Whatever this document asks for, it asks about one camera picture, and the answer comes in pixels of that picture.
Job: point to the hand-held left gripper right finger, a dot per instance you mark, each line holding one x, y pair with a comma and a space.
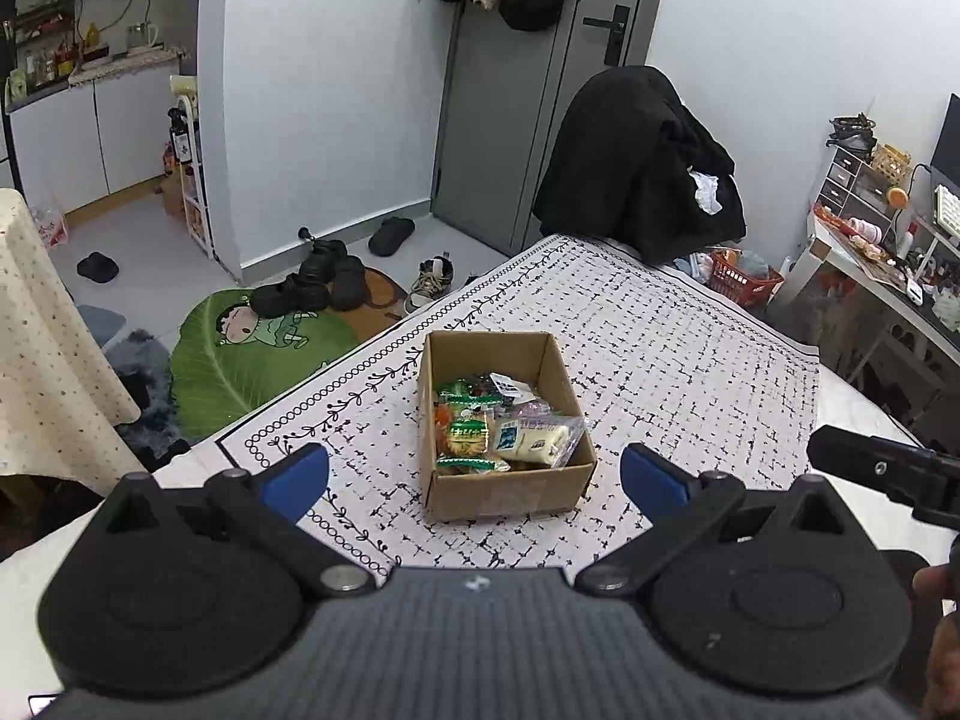
654, 480

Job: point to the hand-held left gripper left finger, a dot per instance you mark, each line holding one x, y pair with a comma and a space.
296, 480

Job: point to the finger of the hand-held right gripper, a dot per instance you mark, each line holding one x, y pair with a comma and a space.
862, 457

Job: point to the long white cake packet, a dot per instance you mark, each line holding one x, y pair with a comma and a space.
536, 441

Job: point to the purple snack packet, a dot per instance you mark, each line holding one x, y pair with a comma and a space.
536, 411

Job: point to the brown cardboard box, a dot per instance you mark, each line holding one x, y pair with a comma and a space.
502, 495

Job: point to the orange bread packet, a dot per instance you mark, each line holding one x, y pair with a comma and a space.
444, 415

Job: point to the blue and white snack packet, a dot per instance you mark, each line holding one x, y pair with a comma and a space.
511, 388

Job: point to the green edged clear snack packet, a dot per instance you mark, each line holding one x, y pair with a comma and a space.
472, 463

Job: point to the green round biscuit packet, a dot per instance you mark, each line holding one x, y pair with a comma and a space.
469, 436

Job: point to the person's right hand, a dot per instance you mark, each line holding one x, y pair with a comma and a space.
946, 660

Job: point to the white bed sheet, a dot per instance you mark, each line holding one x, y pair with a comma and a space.
855, 405

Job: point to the white black patterned blanket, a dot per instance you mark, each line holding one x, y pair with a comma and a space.
675, 360

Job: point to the green leaf mat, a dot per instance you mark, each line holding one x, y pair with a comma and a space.
225, 367

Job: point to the grey fluffy rug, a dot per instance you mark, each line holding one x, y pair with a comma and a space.
142, 390

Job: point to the white desk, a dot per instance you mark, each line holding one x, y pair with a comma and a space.
862, 270

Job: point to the black shoes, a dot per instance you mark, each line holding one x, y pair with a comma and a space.
315, 285

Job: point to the brown mat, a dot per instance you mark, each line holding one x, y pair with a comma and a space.
382, 296

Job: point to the red plastic basket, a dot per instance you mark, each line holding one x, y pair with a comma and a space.
746, 281

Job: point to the pale blue plastic bag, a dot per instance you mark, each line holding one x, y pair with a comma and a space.
691, 266

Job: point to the white bottle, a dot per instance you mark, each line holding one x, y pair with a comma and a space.
905, 236

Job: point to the grey sneaker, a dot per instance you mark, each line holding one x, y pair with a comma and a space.
429, 285

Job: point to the black slipper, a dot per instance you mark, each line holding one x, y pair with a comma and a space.
391, 236
97, 267

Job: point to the orange round lamp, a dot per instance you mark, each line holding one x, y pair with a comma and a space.
898, 197

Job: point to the white keyboard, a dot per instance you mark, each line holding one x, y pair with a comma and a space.
947, 208

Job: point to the cream dotted cloth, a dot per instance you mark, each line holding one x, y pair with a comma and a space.
52, 352

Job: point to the grey drawer organizer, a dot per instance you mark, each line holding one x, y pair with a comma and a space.
855, 180

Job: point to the crumpled white cloth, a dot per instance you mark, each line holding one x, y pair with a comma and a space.
706, 191

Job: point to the woven basket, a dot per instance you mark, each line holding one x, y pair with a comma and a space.
891, 161

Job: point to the white slim rack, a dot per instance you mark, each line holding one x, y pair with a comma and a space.
191, 187

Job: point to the black jacket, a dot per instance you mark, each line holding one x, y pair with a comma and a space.
630, 157

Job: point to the black monitor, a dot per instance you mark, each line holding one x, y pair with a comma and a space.
949, 142

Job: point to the red and white plastic bag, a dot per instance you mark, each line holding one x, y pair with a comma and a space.
49, 225

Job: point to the white kitchen cabinet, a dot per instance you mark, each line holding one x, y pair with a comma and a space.
112, 135

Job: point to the grey door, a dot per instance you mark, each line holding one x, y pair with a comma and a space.
510, 105

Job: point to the glass jug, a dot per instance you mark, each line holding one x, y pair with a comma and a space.
141, 37

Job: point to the yellow bottle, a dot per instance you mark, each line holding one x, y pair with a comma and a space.
92, 37

